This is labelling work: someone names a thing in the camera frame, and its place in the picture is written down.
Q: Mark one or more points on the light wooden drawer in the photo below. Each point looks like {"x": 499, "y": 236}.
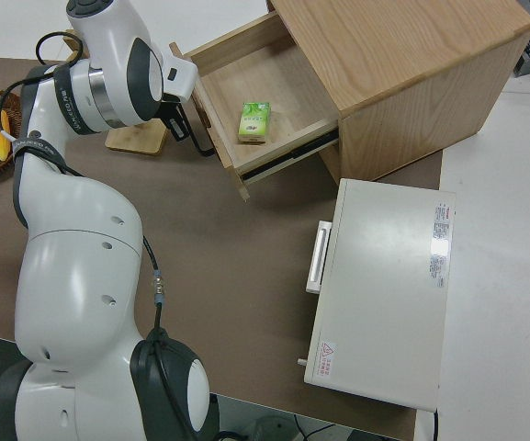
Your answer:
{"x": 292, "y": 105}

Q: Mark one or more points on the light wooden cabinet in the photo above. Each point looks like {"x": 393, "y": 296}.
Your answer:
{"x": 407, "y": 55}

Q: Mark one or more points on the wooden mug rack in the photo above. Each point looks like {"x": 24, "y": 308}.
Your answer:
{"x": 136, "y": 140}

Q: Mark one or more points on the brown table mat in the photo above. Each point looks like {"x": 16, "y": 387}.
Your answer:
{"x": 223, "y": 285}

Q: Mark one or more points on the black drawer slide rail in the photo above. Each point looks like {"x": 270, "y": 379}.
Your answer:
{"x": 292, "y": 154}

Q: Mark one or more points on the green tissue pack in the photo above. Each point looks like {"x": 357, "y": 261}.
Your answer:
{"x": 254, "y": 121}

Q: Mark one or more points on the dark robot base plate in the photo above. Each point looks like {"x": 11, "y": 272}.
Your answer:
{"x": 215, "y": 418}

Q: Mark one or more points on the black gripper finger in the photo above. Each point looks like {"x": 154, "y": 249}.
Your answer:
{"x": 178, "y": 128}

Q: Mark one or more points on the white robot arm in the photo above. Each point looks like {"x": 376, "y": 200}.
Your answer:
{"x": 76, "y": 275}

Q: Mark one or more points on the white toaster oven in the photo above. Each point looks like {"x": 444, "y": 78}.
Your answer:
{"x": 384, "y": 285}

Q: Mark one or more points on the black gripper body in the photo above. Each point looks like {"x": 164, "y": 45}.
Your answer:
{"x": 170, "y": 108}

